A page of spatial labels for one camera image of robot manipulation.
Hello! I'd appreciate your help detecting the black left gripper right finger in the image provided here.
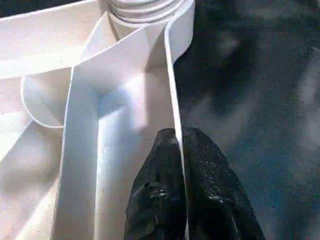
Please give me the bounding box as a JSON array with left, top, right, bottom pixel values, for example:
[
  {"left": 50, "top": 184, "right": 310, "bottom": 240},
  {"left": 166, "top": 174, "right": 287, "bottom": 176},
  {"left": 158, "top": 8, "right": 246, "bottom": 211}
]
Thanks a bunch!
[{"left": 180, "top": 126, "right": 266, "bottom": 240}]

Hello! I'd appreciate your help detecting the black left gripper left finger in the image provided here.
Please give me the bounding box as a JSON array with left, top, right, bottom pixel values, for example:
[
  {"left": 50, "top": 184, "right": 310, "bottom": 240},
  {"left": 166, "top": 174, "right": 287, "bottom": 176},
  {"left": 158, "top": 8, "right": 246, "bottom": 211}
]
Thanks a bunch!
[{"left": 123, "top": 127, "right": 188, "bottom": 240}]

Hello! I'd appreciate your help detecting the white plastic table top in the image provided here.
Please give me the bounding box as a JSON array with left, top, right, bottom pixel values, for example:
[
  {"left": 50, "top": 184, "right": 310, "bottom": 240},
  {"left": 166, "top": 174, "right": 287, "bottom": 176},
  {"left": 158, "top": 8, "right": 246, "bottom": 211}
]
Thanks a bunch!
[{"left": 0, "top": 0, "right": 196, "bottom": 240}]

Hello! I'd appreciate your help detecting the white plastic table leg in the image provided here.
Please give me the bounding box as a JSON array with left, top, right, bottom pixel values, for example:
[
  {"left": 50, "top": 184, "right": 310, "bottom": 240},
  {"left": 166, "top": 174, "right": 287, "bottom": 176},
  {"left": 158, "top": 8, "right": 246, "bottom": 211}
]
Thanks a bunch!
[{"left": 108, "top": 0, "right": 181, "bottom": 25}]

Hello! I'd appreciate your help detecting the black work mat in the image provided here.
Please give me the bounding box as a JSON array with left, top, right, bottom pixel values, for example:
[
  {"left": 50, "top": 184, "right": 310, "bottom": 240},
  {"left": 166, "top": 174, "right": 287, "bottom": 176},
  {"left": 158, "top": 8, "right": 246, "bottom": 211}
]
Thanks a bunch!
[{"left": 0, "top": 0, "right": 320, "bottom": 240}]

